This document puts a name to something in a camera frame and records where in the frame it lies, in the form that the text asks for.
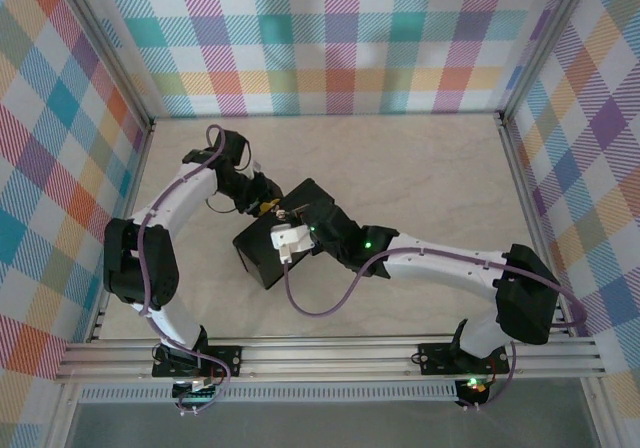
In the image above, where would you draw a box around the starry night tin box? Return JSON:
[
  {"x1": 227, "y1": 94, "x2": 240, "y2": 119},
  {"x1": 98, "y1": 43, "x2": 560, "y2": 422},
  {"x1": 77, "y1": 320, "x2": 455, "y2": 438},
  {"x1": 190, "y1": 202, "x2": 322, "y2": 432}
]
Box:
[{"x1": 232, "y1": 177, "x2": 337, "y2": 291}]

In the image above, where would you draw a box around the left controller board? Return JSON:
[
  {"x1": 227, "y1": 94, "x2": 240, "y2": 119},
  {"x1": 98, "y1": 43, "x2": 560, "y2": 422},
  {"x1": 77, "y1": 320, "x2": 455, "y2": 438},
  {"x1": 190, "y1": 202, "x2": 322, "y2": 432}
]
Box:
[{"x1": 171, "y1": 377, "x2": 222, "y2": 405}]

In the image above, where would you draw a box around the controller board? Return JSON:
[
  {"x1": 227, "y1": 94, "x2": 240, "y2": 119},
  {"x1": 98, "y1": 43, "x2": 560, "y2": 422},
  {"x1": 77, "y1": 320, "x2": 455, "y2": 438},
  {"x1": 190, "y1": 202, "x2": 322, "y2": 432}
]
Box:
[
  {"x1": 171, "y1": 377, "x2": 222, "y2": 405},
  {"x1": 455, "y1": 376, "x2": 490, "y2": 408}
]

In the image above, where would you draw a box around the right controller board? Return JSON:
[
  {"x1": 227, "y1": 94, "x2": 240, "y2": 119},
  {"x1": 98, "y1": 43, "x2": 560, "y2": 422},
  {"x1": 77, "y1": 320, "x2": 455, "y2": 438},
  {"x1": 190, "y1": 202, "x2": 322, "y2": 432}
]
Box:
[{"x1": 455, "y1": 376, "x2": 490, "y2": 408}]

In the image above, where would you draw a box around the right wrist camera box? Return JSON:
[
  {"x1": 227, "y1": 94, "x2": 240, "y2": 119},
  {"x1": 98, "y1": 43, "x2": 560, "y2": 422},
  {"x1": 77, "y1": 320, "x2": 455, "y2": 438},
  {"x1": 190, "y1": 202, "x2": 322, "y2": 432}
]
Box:
[{"x1": 269, "y1": 220, "x2": 319, "y2": 265}]

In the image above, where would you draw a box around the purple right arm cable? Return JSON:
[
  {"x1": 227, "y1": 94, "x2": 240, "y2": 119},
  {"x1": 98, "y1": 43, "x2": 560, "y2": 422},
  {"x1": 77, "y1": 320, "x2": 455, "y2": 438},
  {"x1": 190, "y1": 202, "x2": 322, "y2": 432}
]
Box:
[{"x1": 282, "y1": 246, "x2": 587, "y2": 413}]

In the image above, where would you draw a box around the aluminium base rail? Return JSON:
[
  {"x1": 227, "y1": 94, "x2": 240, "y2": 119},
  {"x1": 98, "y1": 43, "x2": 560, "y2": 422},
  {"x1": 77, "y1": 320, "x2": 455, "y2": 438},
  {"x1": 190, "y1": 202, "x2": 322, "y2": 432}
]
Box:
[{"x1": 54, "y1": 336, "x2": 606, "y2": 384}]

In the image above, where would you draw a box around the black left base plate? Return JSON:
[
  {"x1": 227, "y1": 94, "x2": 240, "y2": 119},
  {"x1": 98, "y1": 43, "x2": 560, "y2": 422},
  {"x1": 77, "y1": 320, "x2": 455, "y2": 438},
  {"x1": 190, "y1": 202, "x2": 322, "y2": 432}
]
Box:
[{"x1": 152, "y1": 345, "x2": 243, "y2": 380}]

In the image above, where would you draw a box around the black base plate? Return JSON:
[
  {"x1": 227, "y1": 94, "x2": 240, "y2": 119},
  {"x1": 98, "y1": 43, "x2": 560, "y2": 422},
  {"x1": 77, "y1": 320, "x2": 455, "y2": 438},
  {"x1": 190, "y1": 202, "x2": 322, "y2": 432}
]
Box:
[
  {"x1": 152, "y1": 345, "x2": 243, "y2": 380},
  {"x1": 417, "y1": 340, "x2": 510, "y2": 377}
]

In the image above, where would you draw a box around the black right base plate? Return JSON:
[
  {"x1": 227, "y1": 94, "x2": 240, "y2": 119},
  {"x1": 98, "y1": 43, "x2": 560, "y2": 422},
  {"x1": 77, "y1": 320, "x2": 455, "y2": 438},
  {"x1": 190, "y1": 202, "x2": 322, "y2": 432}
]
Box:
[{"x1": 417, "y1": 340, "x2": 510, "y2": 377}]

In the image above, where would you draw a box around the slotted grey cable duct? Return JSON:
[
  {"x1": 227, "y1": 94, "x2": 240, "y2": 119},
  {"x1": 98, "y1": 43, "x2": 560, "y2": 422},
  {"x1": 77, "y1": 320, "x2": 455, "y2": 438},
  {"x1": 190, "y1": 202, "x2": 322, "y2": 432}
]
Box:
[{"x1": 77, "y1": 382, "x2": 461, "y2": 405}]

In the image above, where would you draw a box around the aluminium left corner post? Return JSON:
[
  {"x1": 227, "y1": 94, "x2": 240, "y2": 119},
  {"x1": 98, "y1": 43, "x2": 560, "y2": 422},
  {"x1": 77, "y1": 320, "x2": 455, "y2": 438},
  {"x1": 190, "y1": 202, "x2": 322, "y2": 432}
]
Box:
[{"x1": 57, "y1": 0, "x2": 155, "y2": 132}]

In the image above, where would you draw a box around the aluminium corner post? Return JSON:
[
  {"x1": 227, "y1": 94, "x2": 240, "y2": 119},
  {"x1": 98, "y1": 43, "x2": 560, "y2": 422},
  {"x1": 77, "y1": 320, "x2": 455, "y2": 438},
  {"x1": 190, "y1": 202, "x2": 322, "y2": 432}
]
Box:
[
  {"x1": 57, "y1": 0, "x2": 155, "y2": 132},
  {"x1": 498, "y1": 0, "x2": 599, "y2": 122}
]

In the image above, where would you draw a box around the aluminium right side rail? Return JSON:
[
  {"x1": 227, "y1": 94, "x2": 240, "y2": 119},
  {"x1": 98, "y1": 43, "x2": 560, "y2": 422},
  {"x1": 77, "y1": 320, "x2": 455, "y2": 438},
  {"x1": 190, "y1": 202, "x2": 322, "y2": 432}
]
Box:
[{"x1": 497, "y1": 111, "x2": 577, "y2": 338}]

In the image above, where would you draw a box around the aluminium right corner post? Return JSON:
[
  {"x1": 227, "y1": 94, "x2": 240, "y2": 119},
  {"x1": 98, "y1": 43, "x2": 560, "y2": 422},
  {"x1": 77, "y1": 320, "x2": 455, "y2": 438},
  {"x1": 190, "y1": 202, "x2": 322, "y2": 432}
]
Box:
[{"x1": 498, "y1": 0, "x2": 599, "y2": 122}]

